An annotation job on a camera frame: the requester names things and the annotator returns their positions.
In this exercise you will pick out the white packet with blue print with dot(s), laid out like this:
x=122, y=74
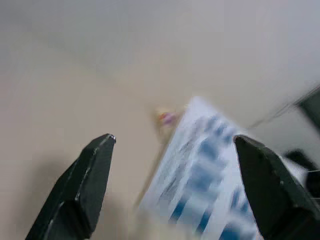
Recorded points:
x=200, y=162

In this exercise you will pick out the cream sheeted mattress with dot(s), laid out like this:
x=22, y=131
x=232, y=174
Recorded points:
x=75, y=75

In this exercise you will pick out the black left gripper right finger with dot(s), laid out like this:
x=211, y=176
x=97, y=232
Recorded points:
x=275, y=195

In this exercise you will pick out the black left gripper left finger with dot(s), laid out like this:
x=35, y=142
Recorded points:
x=75, y=190

